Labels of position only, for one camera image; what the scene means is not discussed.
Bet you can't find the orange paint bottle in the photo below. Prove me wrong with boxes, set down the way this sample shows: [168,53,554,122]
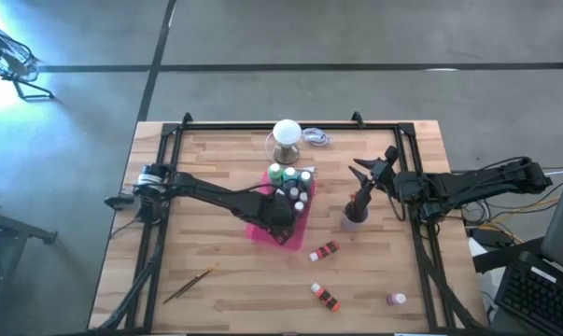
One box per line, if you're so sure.
[309,281,342,314]

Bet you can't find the red-orange paint bottle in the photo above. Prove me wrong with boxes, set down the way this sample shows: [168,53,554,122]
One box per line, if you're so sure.
[308,239,342,263]

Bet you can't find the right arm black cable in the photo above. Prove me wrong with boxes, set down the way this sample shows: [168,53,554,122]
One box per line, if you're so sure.
[387,184,408,223]

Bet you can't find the black power box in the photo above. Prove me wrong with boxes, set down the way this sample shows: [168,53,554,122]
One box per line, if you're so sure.
[470,226,514,248]

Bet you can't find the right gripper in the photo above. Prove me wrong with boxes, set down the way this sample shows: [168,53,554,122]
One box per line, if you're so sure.
[347,157,406,192]

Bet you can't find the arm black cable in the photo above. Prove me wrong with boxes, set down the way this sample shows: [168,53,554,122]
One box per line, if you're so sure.
[215,179,291,197]
[387,184,408,223]

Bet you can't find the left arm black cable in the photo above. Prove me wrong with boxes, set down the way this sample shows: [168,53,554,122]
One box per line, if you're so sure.
[215,179,291,197]

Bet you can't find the pink translucent plastic bin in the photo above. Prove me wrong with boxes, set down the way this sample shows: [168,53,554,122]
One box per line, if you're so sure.
[245,170,317,252]

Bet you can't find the white globe lamp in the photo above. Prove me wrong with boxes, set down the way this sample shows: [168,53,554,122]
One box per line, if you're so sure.
[264,119,305,167]

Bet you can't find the lilac plastic cup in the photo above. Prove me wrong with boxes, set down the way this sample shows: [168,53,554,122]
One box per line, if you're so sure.
[340,204,370,233]

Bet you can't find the large green paint bottle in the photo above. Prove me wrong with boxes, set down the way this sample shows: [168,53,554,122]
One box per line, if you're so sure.
[267,162,285,187]

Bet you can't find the black aluminium table frame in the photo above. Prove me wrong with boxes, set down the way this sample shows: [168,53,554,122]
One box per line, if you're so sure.
[96,110,486,333]

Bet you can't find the coiled white cable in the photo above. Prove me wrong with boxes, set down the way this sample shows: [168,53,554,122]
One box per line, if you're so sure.
[302,127,334,148]

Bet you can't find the black floor fan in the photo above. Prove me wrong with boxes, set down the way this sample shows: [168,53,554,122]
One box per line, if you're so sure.
[0,21,57,102]

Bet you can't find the yellow cable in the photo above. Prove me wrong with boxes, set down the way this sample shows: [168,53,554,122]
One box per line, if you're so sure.
[467,195,563,232]

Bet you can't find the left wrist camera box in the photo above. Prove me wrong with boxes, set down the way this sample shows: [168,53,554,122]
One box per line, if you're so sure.
[272,223,297,246]

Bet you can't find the grey black laptop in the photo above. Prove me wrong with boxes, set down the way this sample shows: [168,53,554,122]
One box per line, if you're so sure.
[493,151,563,336]

